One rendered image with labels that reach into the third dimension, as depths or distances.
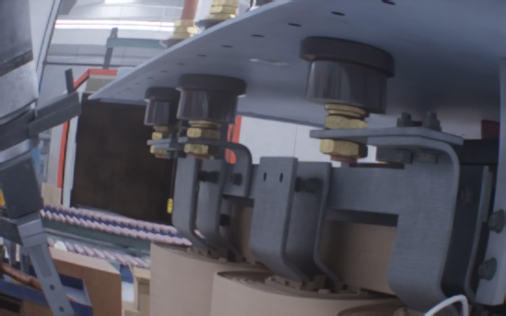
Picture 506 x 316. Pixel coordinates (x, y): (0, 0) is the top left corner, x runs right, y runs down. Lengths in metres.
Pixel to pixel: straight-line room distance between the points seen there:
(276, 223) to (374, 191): 0.18
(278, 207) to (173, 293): 0.42
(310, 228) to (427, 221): 0.42
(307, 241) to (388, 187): 0.22
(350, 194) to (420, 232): 0.32
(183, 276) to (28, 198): 0.82
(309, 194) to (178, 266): 0.38
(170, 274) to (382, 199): 0.61
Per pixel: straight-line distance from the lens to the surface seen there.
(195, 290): 1.49
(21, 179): 0.73
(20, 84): 0.74
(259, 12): 0.80
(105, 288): 2.36
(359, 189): 1.08
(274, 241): 1.17
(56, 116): 0.76
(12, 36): 0.74
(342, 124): 0.94
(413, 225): 0.82
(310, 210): 1.20
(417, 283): 0.79
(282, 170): 1.18
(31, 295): 1.70
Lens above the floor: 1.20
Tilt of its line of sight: 2 degrees up
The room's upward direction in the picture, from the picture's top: 7 degrees clockwise
